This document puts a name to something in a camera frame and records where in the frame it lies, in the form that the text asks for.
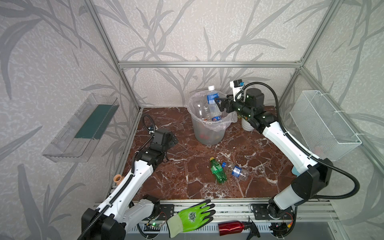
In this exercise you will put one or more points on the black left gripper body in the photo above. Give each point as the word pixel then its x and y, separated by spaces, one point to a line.
pixel 172 141

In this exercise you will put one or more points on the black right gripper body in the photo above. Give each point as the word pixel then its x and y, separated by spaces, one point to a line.
pixel 228 104

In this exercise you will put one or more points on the clear bottle blue label large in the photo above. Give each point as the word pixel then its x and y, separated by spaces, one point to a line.
pixel 215 113

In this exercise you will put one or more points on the clear bottle red white label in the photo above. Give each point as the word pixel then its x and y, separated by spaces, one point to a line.
pixel 201 111

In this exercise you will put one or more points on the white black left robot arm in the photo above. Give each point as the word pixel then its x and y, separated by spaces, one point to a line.
pixel 114 217

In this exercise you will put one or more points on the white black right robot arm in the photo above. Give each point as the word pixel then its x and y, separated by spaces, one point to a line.
pixel 314 173

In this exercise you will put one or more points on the clear plastic bin liner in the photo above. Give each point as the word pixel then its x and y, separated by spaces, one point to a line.
pixel 205 126

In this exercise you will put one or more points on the grey mesh waste bin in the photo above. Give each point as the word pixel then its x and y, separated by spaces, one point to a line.
pixel 208 138

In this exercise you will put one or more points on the white pot artificial flowers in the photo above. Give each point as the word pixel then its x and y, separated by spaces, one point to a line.
pixel 246 126

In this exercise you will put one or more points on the small tan cup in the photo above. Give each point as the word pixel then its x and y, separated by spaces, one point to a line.
pixel 118 179

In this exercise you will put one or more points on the green soda bottle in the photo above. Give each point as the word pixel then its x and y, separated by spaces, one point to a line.
pixel 218 171

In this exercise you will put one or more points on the crushed bottle blue label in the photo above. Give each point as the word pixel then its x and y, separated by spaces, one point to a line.
pixel 235 171

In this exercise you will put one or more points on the light blue object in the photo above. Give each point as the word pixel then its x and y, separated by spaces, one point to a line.
pixel 295 172

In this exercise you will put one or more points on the green black work glove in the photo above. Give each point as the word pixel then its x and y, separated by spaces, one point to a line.
pixel 192 218

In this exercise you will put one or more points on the green circuit board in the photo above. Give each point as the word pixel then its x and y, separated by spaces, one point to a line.
pixel 154 227

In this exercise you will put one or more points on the red spray bottle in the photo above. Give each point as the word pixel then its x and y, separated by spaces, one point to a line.
pixel 236 227

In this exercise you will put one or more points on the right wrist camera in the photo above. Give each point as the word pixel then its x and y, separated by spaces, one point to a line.
pixel 236 86

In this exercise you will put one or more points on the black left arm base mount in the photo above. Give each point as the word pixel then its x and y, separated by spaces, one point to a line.
pixel 161 211

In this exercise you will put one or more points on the white wire wall basket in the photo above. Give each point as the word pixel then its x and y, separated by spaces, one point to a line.
pixel 322 127

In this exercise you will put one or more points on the aluminium frame rails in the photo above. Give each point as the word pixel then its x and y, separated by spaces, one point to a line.
pixel 166 50

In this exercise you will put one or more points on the clear acrylic wall shelf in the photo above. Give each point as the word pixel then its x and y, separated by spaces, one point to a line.
pixel 78 139

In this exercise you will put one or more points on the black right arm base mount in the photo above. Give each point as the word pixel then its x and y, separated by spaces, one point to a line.
pixel 263 212

